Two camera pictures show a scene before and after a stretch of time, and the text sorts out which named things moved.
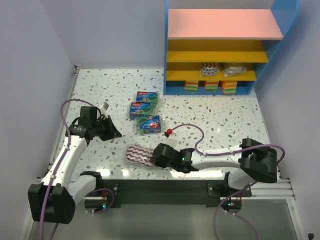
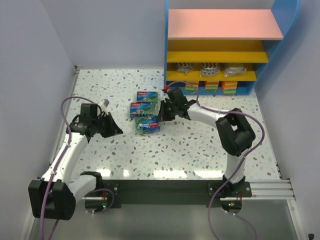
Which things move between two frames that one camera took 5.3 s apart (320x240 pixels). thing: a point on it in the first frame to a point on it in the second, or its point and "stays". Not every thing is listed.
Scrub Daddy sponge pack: (191, 86) stays
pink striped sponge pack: (209, 69) stays
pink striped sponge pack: (140, 155) to (183, 67)
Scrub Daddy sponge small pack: (230, 88) stays
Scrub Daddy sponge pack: (211, 86) stays
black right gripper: (158, 156) to (168, 110)
